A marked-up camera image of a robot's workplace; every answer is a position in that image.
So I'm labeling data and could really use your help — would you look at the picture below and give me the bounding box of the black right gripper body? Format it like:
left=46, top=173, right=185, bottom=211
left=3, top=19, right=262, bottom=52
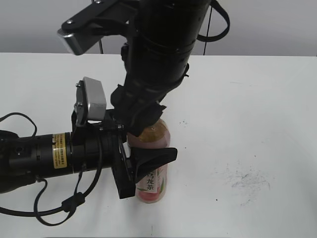
left=120, top=0, right=210, bottom=109

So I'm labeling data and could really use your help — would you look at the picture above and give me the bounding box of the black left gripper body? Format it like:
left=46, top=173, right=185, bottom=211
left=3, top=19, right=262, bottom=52
left=69, top=110, right=136, bottom=199

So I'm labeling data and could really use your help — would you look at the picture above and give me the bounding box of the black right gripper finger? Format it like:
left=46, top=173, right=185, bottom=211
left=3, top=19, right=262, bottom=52
left=118, top=101, right=166, bottom=137
left=110, top=84, right=128, bottom=119

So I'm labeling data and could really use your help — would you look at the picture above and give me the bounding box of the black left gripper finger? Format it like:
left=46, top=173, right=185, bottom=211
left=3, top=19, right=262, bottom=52
left=130, top=147, right=178, bottom=183

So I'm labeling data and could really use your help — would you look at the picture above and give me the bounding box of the peach oolong tea bottle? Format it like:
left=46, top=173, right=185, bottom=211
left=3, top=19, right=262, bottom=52
left=127, top=119, right=170, bottom=203

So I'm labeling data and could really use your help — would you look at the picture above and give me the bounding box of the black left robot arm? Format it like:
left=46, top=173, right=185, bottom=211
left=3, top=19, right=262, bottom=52
left=0, top=110, right=177, bottom=199

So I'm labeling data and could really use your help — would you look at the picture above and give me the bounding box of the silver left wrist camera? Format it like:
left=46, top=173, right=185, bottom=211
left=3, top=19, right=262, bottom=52
left=74, top=76, right=106, bottom=127

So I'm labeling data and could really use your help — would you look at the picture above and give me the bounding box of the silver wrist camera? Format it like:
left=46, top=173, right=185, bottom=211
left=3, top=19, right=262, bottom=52
left=57, top=0, right=139, bottom=56
left=74, top=76, right=106, bottom=127

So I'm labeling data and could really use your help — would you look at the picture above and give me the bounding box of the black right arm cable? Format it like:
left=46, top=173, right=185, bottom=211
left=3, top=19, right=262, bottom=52
left=197, top=0, right=231, bottom=56

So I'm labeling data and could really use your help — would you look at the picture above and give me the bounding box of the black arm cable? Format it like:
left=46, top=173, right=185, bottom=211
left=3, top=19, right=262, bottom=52
left=0, top=112, right=103, bottom=226
left=197, top=0, right=231, bottom=56

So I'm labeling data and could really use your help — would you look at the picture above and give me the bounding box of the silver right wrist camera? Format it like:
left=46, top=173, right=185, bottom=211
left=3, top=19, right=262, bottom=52
left=57, top=0, right=139, bottom=56

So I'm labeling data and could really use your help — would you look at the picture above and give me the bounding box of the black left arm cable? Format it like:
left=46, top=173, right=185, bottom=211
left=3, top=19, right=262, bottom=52
left=0, top=112, right=103, bottom=226

